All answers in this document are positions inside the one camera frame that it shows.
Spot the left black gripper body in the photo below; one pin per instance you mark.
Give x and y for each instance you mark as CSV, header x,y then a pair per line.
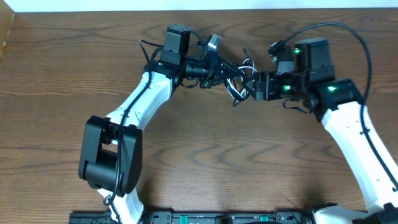
x,y
212,70

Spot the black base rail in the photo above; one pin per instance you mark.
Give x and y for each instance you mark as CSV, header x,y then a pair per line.
x,y
162,217

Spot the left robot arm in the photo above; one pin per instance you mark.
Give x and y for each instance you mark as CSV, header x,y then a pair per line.
x,y
111,153

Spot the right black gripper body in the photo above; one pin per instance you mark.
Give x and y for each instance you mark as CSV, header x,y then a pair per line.
x,y
285,86

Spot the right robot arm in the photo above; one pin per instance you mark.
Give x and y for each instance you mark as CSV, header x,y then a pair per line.
x,y
306,74

